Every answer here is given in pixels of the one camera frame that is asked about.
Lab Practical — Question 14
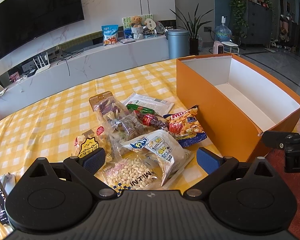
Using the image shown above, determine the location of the blue water jug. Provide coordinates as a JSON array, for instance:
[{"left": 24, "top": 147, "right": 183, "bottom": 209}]
[{"left": 215, "top": 16, "right": 232, "bottom": 42}]

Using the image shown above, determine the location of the dark grey drawer cabinet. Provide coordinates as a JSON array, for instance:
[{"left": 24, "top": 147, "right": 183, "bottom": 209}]
[{"left": 242, "top": 2, "right": 272, "bottom": 45}]

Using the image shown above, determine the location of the purple veggie chips bag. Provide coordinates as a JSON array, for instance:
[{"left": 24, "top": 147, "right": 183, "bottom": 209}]
[{"left": 89, "top": 91, "right": 129, "bottom": 123}]

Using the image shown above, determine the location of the Mimi orange chips bag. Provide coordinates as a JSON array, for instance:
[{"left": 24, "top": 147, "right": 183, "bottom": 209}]
[{"left": 164, "top": 105, "right": 207, "bottom": 148}]

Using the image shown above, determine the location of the clear peanut bag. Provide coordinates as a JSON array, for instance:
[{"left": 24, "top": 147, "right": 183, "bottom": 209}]
[{"left": 102, "top": 156, "right": 160, "bottom": 196}]

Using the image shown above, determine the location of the yellow star snack bag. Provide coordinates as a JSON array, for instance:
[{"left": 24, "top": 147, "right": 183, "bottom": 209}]
[{"left": 72, "top": 125, "right": 113, "bottom": 163}]

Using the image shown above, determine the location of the white wifi router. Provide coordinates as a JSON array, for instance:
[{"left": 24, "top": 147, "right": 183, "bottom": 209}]
[{"left": 32, "top": 53, "right": 51, "bottom": 74}]

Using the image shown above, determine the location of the grey blue trash bin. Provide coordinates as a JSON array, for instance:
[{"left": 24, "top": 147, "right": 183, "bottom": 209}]
[{"left": 166, "top": 29, "right": 190, "bottom": 59}]

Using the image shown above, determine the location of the white round stool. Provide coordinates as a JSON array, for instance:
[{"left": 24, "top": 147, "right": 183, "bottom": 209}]
[{"left": 222, "top": 41, "right": 239, "bottom": 55}]

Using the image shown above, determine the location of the black wall television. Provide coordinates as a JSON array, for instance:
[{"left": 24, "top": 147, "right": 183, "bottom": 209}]
[{"left": 0, "top": 0, "right": 84, "bottom": 59}]

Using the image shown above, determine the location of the clear mixed snack bag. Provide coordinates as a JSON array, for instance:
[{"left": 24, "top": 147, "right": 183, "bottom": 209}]
[{"left": 109, "top": 112, "right": 151, "bottom": 157}]

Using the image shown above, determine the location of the white snack packet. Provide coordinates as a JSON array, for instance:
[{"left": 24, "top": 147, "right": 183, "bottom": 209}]
[{"left": 123, "top": 93, "right": 174, "bottom": 116}]

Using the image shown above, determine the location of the yellow checkered tablecloth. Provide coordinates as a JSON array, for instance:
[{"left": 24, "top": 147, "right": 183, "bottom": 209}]
[{"left": 0, "top": 59, "right": 223, "bottom": 240}]

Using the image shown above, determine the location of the white tv cabinet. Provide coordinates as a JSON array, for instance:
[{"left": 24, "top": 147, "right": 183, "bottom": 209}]
[{"left": 0, "top": 35, "right": 168, "bottom": 120}]

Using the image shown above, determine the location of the white blue snack bag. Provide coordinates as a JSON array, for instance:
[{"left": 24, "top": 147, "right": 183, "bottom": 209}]
[{"left": 121, "top": 129, "right": 191, "bottom": 186}]

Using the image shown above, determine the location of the tall green potted plant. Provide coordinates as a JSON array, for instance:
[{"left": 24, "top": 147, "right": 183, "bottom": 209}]
[{"left": 170, "top": 3, "right": 213, "bottom": 55}]

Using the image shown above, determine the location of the pink small heater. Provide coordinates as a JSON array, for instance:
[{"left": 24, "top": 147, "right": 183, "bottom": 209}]
[{"left": 212, "top": 41, "right": 224, "bottom": 54}]

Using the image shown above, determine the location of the green sausage stick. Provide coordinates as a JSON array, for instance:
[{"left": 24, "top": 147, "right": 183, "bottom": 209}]
[{"left": 126, "top": 103, "right": 155, "bottom": 114}]

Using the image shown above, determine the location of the orange cardboard box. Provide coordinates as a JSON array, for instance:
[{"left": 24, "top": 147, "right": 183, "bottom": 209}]
[{"left": 176, "top": 54, "right": 300, "bottom": 161}]

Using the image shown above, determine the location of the blue snack bag on cabinet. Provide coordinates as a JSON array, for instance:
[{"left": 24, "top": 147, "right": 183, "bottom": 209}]
[{"left": 101, "top": 24, "right": 119, "bottom": 46}]

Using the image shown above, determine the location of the hanging ivy plant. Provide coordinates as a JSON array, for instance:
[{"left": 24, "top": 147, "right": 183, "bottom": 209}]
[{"left": 229, "top": 0, "right": 248, "bottom": 38}]

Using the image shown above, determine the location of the brown teddy bear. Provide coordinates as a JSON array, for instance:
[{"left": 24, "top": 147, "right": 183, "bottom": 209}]
[{"left": 129, "top": 16, "right": 142, "bottom": 28}]

